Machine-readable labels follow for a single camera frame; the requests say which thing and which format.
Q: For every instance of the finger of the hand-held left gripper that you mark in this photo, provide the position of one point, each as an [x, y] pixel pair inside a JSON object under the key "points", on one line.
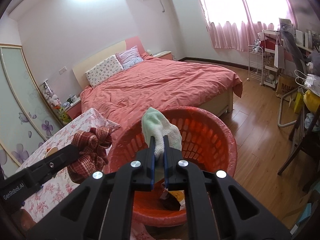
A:
{"points": [[60, 160]]}

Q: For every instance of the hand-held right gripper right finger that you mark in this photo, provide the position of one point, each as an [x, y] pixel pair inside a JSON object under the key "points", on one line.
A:
{"points": [[167, 165]]}

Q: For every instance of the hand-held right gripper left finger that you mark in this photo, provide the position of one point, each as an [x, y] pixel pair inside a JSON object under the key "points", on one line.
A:
{"points": [[152, 160]]}

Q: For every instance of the red plaid cloth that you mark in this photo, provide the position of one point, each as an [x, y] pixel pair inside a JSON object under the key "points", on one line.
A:
{"points": [[87, 160]]}

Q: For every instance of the snack wrapper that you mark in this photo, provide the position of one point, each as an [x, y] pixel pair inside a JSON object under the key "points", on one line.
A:
{"points": [[172, 201]]}

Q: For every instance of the light green sock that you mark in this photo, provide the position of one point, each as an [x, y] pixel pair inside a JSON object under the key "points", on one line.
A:
{"points": [[155, 122]]}

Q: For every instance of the red plastic basket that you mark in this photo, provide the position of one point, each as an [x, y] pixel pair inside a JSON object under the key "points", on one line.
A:
{"points": [[212, 140]]}

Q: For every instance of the beige paper cup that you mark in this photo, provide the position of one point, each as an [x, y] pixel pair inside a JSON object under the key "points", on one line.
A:
{"points": [[52, 151]]}

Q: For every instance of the dark wooden table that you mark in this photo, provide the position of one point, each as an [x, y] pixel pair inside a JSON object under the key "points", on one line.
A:
{"points": [[27, 217]]}

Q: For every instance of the pink floral tablecloth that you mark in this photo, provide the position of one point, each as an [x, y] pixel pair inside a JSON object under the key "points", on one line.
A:
{"points": [[83, 121]]}

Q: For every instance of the pink nightstand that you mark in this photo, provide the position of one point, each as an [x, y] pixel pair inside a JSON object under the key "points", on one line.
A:
{"points": [[73, 110], [163, 54]]}

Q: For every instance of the hanging plush toy organizer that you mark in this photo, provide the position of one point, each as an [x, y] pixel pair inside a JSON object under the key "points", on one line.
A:
{"points": [[53, 100]]}

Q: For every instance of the white mug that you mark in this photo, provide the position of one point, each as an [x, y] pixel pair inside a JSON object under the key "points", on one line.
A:
{"points": [[73, 99]]}

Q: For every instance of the wardrobe with purple flowers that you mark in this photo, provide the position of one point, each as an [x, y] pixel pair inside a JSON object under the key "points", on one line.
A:
{"points": [[22, 100]]}

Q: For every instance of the bed with salmon duvet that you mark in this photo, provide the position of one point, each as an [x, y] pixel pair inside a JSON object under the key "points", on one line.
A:
{"points": [[162, 82]]}

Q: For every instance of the white floral pillow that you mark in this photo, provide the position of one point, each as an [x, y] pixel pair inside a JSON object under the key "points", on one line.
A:
{"points": [[103, 70]]}

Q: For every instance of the pink striped pillow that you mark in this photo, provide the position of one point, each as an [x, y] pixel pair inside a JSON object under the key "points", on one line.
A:
{"points": [[130, 57]]}

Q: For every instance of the beige and pink headboard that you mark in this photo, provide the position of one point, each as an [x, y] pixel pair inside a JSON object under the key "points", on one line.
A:
{"points": [[100, 57]]}

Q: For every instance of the dark wooden chair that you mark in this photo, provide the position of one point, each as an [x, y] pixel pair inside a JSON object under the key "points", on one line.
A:
{"points": [[300, 150]]}

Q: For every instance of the brown paper bag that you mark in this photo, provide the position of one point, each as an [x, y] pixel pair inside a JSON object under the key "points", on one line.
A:
{"points": [[285, 86]]}

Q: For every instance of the pink curtain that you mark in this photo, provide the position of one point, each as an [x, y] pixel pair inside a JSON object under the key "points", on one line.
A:
{"points": [[225, 32]]}

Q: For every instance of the white trolley shelf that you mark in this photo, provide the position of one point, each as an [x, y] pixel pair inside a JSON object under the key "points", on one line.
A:
{"points": [[271, 55]]}

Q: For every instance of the yellow bag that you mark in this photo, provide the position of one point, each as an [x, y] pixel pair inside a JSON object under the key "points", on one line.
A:
{"points": [[312, 101]]}

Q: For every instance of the white wall switch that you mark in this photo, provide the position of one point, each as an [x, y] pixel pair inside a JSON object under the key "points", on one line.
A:
{"points": [[63, 70]]}

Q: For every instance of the white metal tube frame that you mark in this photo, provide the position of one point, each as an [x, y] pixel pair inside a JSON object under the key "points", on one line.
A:
{"points": [[281, 110]]}

